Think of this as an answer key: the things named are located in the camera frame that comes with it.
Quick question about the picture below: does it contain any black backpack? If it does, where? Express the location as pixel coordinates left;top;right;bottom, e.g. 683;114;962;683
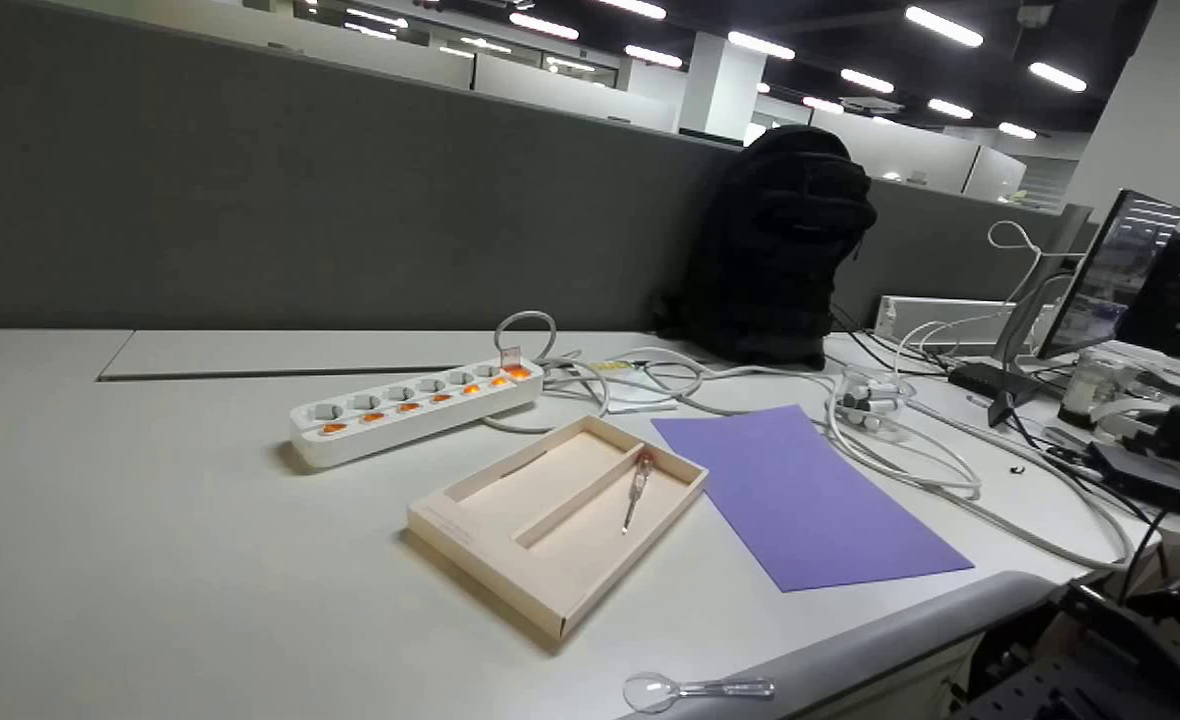
674;125;875;368

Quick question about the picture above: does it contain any purple paper sheet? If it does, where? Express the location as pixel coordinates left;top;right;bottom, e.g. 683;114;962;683
657;407;968;592

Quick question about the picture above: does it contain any clear plastic spoon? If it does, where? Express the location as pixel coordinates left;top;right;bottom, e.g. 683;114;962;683
623;671;778;715

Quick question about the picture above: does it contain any wooden divided tray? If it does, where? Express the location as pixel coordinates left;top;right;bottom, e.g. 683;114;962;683
409;416;709;646

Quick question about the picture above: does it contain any white cable bundle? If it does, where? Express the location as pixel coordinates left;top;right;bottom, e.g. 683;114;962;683
492;310;1138;576

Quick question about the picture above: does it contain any grey partition wall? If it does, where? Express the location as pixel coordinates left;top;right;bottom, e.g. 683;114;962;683
0;0;1102;335

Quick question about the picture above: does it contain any clear handle screwdriver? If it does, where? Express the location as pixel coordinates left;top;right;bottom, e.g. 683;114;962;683
620;451;652;531

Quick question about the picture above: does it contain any computer monitor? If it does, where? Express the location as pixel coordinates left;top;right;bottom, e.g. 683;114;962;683
1039;187;1180;358

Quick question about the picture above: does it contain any white power strip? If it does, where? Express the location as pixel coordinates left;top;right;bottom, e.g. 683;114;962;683
287;359;544;467

